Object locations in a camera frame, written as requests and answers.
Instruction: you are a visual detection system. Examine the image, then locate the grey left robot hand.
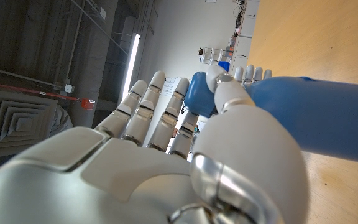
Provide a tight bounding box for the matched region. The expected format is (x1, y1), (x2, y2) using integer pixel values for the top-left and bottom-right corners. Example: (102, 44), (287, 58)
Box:
(232, 64), (273, 87)

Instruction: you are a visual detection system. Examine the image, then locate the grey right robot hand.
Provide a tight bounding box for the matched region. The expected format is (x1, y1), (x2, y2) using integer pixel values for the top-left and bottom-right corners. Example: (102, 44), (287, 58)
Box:
(0, 64), (310, 224)

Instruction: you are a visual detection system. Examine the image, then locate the blue bottle cap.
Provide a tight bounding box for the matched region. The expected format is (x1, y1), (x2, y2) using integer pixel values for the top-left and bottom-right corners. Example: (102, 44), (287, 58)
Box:
(183, 71), (219, 119)

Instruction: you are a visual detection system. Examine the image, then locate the blue metal bottle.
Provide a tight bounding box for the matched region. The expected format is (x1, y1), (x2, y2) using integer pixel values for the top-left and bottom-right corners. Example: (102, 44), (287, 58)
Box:
(244, 75), (358, 166)

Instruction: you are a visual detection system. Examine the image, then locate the long white cabinet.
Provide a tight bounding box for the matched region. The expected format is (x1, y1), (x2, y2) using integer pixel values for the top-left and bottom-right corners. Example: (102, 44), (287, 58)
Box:
(228, 0), (260, 77)

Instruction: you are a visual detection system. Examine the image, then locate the white paper sheet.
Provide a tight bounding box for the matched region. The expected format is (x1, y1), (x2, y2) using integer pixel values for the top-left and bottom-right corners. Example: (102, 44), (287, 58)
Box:
(161, 77), (183, 97)

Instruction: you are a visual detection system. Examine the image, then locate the red box on pipe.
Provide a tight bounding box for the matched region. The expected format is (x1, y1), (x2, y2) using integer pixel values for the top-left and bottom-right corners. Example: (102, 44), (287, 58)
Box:
(80, 98), (96, 110)

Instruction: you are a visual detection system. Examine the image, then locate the white light tube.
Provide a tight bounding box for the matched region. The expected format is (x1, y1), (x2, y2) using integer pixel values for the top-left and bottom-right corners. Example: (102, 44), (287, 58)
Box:
(121, 32), (142, 101)

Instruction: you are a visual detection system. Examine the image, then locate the square ceiling air vent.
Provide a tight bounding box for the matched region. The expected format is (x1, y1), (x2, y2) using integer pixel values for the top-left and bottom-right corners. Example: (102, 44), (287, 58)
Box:
(0, 88), (59, 161)

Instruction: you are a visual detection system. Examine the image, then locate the white wire rack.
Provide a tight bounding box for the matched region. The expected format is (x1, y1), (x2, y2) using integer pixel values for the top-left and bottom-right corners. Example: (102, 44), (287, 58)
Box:
(198, 46), (229, 66)

